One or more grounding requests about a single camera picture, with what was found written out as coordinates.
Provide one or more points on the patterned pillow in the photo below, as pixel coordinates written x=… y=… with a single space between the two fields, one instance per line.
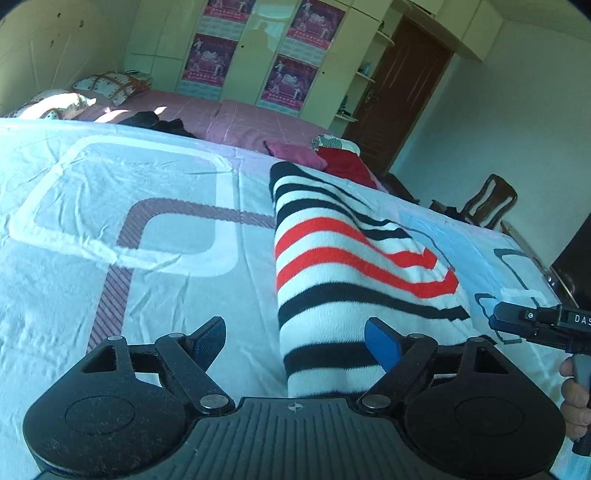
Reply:
x=111 y=86
x=51 y=104

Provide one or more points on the dark wooden chair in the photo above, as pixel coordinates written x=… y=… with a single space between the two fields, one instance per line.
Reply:
x=491 y=201

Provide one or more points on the metal bed rail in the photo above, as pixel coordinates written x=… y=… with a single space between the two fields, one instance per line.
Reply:
x=531 y=251

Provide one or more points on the cream corner shelves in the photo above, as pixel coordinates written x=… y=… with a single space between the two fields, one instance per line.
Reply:
x=364 y=74

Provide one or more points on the black screen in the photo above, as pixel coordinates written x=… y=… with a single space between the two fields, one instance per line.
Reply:
x=575 y=258

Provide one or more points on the cream round headboard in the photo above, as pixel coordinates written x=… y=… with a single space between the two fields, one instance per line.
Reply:
x=51 y=46

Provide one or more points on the cream wardrobe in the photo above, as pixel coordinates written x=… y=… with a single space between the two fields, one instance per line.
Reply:
x=256 y=46

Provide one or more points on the pink garment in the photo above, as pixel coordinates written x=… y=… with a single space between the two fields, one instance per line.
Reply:
x=295 y=154

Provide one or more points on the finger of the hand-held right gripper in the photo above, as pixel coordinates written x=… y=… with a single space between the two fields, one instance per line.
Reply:
x=508 y=330
x=526 y=310

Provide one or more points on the black white red striped sweater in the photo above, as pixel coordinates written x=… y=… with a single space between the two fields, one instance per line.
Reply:
x=351 y=258

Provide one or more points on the person's right hand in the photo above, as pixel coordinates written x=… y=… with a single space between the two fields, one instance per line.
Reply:
x=577 y=406

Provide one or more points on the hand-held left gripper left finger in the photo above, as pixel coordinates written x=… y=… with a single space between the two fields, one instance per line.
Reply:
x=210 y=340

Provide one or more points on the pink bed sheet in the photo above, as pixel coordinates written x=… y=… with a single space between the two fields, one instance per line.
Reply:
x=240 y=117

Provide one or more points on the black garment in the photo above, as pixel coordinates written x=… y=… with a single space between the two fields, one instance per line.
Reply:
x=157 y=122

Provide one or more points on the small striped garment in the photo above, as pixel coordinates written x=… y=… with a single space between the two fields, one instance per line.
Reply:
x=334 y=142

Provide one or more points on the purple wall poster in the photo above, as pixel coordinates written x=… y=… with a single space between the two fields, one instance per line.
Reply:
x=208 y=60
x=228 y=8
x=288 y=83
x=316 y=23

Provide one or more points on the red garment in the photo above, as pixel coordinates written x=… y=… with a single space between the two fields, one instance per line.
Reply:
x=346 y=166

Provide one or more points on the cream overhead cabinet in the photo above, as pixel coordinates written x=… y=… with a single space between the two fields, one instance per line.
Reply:
x=461 y=23

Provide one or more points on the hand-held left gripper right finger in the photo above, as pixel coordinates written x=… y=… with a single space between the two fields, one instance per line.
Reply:
x=383 y=347

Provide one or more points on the brown wooden door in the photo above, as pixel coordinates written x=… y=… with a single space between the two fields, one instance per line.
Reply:
x=401 y=92

